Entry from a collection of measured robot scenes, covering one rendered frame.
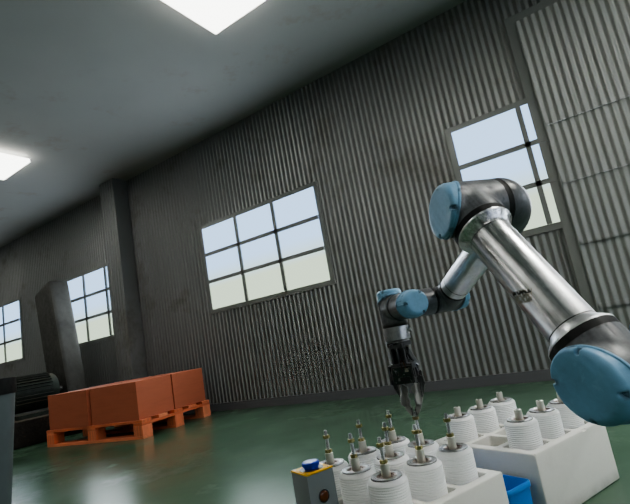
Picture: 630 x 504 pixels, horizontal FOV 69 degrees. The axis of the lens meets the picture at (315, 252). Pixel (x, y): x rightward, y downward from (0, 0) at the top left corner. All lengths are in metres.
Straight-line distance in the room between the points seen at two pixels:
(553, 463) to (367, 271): 2.90
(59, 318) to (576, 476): 6.17
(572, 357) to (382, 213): 3.50
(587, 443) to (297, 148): 3.79
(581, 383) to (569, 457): 0.88
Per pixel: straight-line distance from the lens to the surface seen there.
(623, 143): 3.82
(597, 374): 0.76
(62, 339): 6.80
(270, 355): 4.85
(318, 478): 1.12
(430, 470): 1.25
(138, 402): 4.58
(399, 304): 1.27
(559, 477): 1.60
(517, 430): 1.56
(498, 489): 1.39
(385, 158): 4.26
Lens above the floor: 0.60
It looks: 10 degrees up
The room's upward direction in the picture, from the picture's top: 10 degrees counter-clockwise
